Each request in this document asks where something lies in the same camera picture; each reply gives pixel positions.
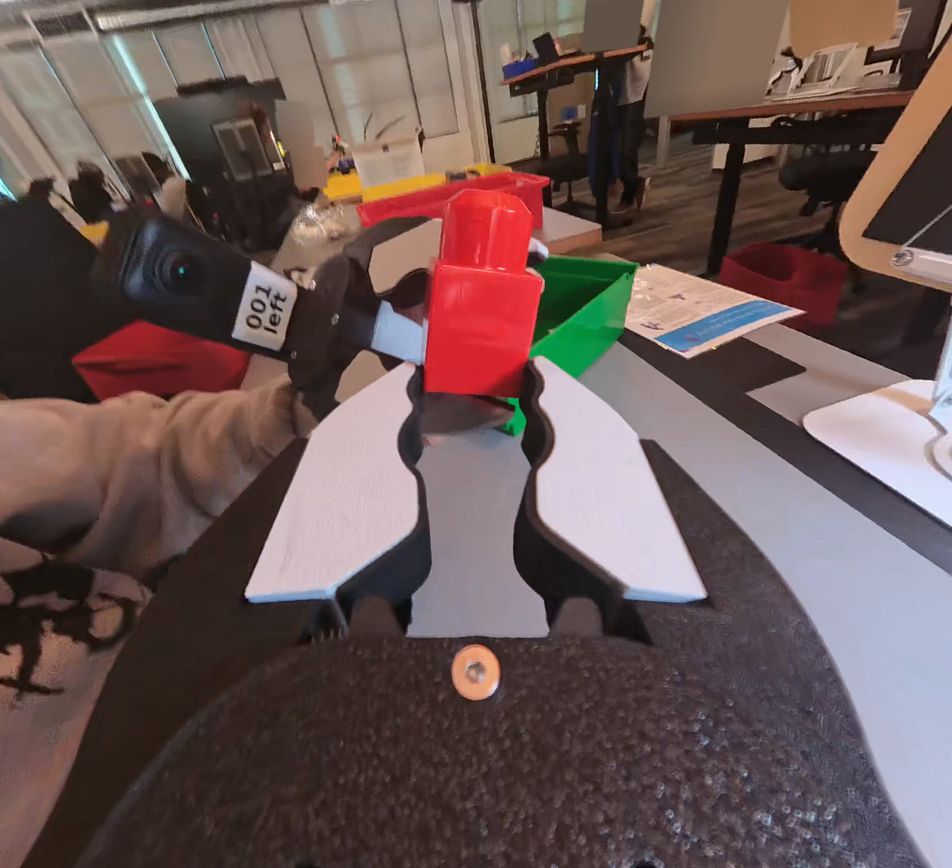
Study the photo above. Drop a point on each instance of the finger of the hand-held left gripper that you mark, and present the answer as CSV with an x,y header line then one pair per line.
x,y
401,340
401,258

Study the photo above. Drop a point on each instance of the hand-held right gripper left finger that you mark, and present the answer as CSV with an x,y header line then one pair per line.
x,y
342,496

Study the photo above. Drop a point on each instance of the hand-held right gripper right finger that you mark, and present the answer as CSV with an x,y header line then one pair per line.
x,y
610,503

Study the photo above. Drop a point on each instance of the red plastic block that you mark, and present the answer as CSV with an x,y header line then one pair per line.
x,y
480,325

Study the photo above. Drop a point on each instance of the person's left forearm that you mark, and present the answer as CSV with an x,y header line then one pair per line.
x,y
149,459

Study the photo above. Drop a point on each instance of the red plastic bin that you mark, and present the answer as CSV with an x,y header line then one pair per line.
x,y
401,208
781,280
163,370

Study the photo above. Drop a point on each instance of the yellow plastic bin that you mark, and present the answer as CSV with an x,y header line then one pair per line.
x,y
401,185

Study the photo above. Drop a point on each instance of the clear plastic bag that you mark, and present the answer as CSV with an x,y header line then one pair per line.
x,y
320,225

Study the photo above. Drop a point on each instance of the white sign board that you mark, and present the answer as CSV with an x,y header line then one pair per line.
x,y
387,161

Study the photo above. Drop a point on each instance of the black cabinet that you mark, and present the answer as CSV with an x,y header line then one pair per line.
x,y
201,132

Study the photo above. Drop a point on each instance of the green plastic bin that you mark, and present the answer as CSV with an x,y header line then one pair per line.
x,y
587,310

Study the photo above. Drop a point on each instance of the black office chair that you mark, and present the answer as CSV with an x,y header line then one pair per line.
x,y
569,169
825,176

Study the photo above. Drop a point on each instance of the white and blue paper leaflet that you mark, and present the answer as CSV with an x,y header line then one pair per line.
x,y
699,310

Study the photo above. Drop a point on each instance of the blue bin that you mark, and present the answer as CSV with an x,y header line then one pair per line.
x,y
518,70

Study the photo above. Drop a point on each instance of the wooden desk with black legs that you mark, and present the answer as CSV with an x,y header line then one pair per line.
x,y
565,61
781,111

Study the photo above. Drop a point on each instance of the person's beige sweatshirt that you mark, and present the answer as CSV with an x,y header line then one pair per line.
x,y
30,749

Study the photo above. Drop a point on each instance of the computer monitor with white stand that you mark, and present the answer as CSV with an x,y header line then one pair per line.
x,y
922,191

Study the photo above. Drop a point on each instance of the black computer monitor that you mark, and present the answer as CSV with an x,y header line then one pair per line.
x,y
926,13

